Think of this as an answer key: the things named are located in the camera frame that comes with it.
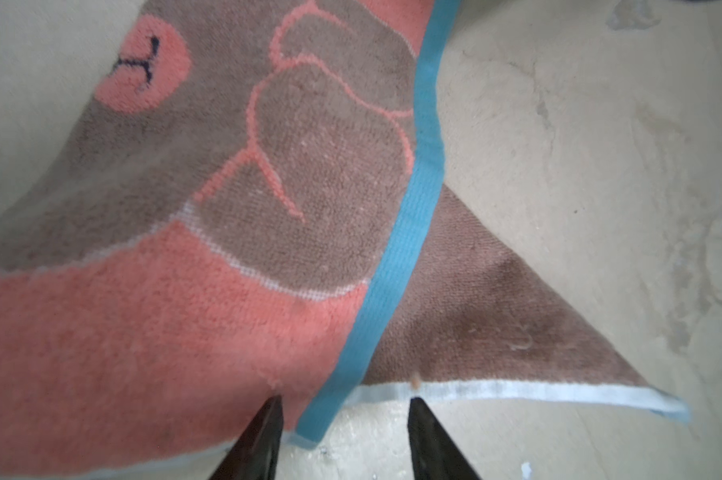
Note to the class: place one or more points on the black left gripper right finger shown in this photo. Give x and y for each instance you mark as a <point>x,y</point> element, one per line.
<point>434,455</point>

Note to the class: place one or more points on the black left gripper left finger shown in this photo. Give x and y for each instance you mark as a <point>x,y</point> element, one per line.
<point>254,456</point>

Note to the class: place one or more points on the red pink towel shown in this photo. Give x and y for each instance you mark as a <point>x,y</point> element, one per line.
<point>252,205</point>

